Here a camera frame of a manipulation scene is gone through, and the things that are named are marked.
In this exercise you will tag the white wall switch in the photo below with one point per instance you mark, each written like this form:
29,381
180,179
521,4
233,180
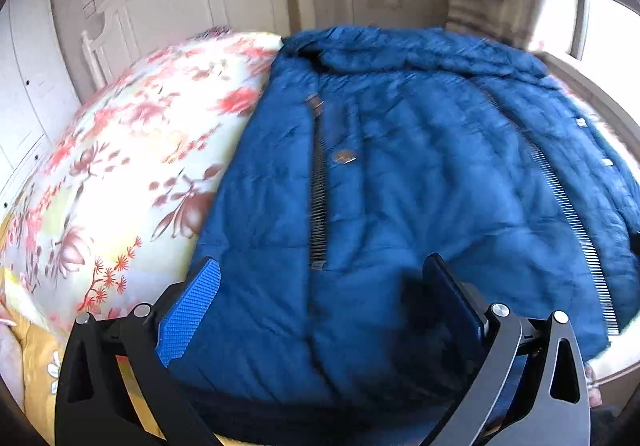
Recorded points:
90,9

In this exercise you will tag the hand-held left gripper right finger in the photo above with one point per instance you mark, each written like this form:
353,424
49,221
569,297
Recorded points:
452,298

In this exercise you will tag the pink bag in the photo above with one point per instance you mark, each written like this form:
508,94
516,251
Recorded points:
10,361

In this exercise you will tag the wall socket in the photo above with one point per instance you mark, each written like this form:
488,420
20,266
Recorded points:
384,0

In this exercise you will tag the white wardrobe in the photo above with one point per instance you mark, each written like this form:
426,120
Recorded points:
30,90

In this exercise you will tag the blue quilted jacket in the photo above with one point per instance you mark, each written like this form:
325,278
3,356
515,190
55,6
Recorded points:
415,165

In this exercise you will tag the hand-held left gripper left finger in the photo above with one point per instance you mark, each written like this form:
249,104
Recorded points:
187,311

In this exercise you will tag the floral folded quilt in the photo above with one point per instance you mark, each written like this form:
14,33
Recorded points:
140,165

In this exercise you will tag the white window sill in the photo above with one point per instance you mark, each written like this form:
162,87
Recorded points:
595,85

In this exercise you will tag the patterned round pillow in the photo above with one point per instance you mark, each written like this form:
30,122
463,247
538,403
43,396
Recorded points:
215,31

